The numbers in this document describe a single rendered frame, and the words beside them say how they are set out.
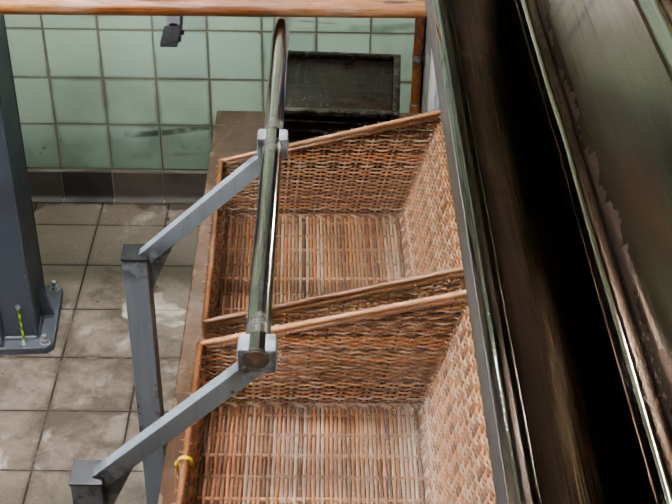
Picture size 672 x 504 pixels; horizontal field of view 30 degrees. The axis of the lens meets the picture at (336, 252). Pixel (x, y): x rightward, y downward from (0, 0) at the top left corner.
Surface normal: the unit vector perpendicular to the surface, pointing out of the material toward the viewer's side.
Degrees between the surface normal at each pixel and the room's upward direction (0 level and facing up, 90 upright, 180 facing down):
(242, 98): 90
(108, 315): 0
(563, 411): 10
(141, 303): 90
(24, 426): 0
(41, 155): 90
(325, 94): 0
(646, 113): 70
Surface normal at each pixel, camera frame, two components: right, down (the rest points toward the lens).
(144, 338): 0.00, 0.58
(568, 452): 0.19, -0.79
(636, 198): -0.94, -0.29
